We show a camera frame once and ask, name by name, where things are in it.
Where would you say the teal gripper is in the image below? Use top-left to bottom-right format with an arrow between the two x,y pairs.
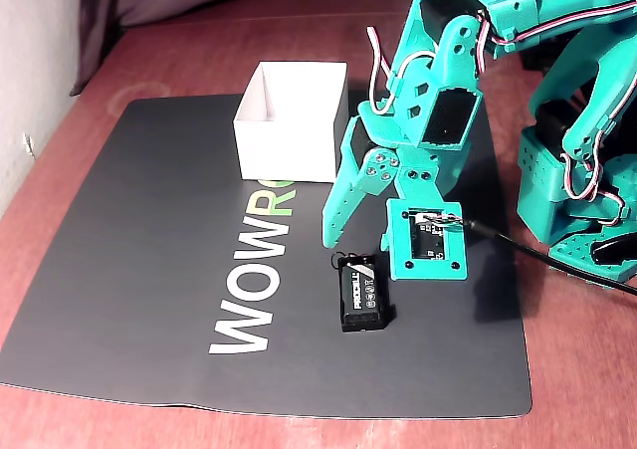
320,100 -> 470,254

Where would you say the small black battery pack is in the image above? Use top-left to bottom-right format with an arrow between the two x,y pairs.
330,252 -> 395,335

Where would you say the white open cardboard box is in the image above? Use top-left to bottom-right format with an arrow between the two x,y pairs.
232,60 -> 349,184

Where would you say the black box-shaped object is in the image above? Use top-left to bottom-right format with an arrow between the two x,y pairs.
520,45 -> 563,75

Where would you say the black printed mat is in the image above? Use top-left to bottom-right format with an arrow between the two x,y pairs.
0,89 -> 533,419

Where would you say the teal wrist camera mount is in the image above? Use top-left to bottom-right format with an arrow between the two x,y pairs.
386,198 -> 470,282

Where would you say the black camera cable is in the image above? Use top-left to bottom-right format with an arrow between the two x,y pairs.
460,217 -> 637,297

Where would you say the white red servo wire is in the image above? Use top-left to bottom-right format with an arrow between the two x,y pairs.
365,25 -> 435,117

